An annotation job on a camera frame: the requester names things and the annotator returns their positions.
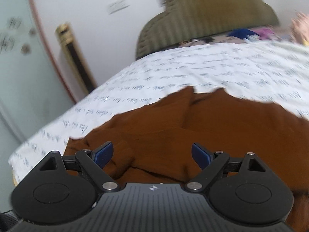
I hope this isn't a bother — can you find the purple garment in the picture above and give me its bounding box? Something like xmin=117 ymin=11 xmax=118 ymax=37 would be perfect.
xmin=255 ymin=27 xmax=277 ymax=40

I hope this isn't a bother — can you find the brown knit sweater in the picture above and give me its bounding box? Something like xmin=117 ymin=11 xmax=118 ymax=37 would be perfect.
xmin=65 ymin=86 xmax=308 ymax=231

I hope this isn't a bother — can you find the pink garment pile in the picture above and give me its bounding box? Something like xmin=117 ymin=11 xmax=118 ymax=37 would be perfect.
xmin=290 ymin=13 xmax=309 ymax=46

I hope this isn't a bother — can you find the dark blue garment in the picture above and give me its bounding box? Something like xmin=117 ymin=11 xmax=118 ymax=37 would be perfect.
xmin=227 ymin=28 xmax=256 ymax=39

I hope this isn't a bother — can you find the white script-print bed sheet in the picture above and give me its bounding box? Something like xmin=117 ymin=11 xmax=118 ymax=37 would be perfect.
xmin=8 ymin=40 xmax=308 ymax=183

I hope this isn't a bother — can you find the gold tower air conditioner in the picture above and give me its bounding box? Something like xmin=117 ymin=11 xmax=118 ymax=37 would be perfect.
xmin=55 ymin=23 xmax=97 ymax=95

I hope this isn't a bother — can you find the olive padded headboard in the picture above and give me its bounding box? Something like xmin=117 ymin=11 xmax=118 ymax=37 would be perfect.
xmin=135 ymin=0 xmax=279 ymax=59

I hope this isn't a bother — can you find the frosted glass door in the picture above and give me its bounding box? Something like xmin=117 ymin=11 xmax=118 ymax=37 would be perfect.
xmin=1 ymin=0 xmax=73 ymax=211

